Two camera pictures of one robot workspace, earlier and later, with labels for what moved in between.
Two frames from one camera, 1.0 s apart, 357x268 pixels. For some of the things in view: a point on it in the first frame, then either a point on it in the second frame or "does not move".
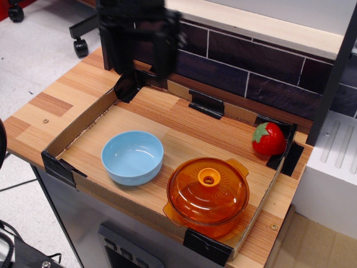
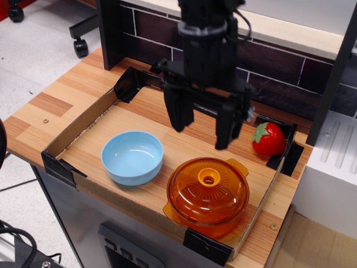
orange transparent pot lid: [208, 191] does not move
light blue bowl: [133, 158] does not move
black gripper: [156, 17] → [209, 61]
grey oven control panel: [122, 251] does not move
